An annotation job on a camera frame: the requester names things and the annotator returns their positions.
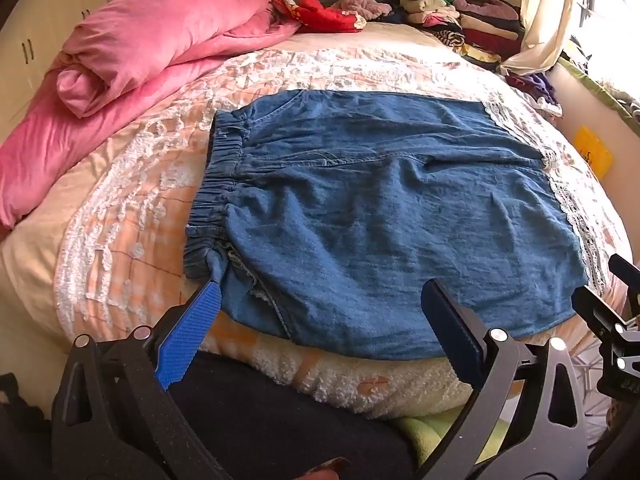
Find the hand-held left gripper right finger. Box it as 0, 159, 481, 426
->
421, 278, 591, 480

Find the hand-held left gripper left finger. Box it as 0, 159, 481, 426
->
52, 279, 223, 480

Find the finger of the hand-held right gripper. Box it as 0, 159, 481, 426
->
571, 285, 640, 377
607, 254, 640, 292

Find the blue denim pants lace trim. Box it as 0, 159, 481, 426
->
184, 89, 590, 361

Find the yellow card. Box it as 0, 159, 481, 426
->
572, 126, 615, 179

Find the person's black clothing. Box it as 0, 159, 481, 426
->
165, 350, 417, 480

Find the peach and white printed blanket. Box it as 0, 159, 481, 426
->
0, 22, 632, 420

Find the green windowsill cloth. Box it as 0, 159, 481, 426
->
559, 54, 640, 126

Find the purple clothes heap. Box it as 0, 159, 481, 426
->
505, 72, 564, 120

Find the cream curtain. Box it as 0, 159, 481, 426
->
500, 0, 595, 77

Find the pink quilt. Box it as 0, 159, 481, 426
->
0, 0, 301, 228

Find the stack of folded clothes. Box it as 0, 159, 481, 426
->
380, 0, 526, 70

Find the mauve fuzzy cloth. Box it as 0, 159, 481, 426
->
332, 0, 393, 22

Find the red patterned cloth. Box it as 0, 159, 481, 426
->
259, 0, 369, 34

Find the cream wardrobe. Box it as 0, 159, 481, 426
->
0, 0, 112, 128

